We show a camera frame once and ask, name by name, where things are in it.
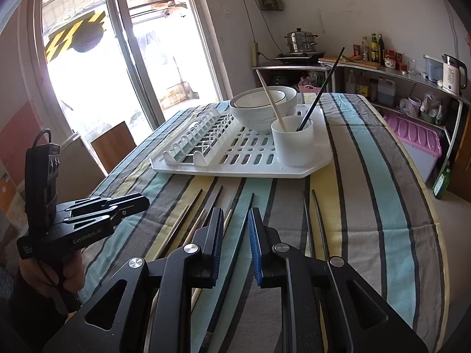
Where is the soy sauce bottle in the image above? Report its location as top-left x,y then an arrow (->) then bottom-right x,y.
356,71 -> 369,98

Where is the yellow black striped sign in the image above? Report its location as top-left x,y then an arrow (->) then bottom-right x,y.
45,11 -> 107,61

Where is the metal counter shelf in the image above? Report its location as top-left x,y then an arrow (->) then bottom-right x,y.
318,59 -> 471,192

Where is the person's left hand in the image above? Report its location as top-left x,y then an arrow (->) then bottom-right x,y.
18,252 -> 86,299

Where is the white cup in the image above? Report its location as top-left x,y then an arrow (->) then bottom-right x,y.
271,115 -> 314,167

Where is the metal cabinet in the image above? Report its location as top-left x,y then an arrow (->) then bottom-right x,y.
251,64 -> 331,94

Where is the clear water pitcher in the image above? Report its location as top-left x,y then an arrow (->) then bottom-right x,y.
423,55 -> 444,82

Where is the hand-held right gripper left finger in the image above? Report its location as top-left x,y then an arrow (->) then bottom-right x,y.
42,208 -> 225,353

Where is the white bowl black rim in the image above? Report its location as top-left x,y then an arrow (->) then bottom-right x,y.
233,86 -> 291,110

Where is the large white bowl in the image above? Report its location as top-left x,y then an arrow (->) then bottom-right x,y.
229,86 -> 298,133

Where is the white plastic dish rack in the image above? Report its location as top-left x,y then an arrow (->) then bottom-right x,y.
150,103 -> 334,179

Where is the sliding glass door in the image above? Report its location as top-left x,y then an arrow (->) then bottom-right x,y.
27,0 -> 233,148

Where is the white electric kettle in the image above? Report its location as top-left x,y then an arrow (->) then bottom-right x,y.
442,54 -> 468,96

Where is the person's left forearm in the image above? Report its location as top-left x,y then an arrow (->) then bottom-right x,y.
0,265 -> 79,353

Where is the striped tablecloth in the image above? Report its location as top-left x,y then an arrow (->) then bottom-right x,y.
79,93 -> 451,353

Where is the green bowl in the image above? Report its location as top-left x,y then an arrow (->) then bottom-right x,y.
420,94 -> 445,124

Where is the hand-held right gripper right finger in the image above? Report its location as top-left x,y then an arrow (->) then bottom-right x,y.
248,208 -> 429,353

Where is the black induction cooker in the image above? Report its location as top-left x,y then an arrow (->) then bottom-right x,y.
276,51 -> 326,63

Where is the steel steamer pot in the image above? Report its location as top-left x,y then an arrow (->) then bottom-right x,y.
284,27 -> 319,54

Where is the wooden cutting board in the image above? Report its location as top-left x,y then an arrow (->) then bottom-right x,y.
318,56 -> 381,70

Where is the plastic jug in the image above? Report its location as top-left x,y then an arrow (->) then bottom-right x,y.
377,78 -> 397,106

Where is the dark wooden chopstick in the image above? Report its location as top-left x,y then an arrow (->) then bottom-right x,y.
152,189 -> 204,262

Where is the black chopstick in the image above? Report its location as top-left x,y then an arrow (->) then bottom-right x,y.
302,190 -> 317,258
312,189 -> 330,261
197,186 -> 224,229
295,46 -> 346,132

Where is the green bottle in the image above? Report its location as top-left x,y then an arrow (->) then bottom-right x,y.
432,162 -> 452,200

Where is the pink lid storage box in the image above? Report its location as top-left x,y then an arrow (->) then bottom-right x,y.
383,114 -> 442,183

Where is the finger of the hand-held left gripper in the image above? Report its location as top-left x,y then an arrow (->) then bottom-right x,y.
55,209 -> 124,229
55,193 -> 150,218

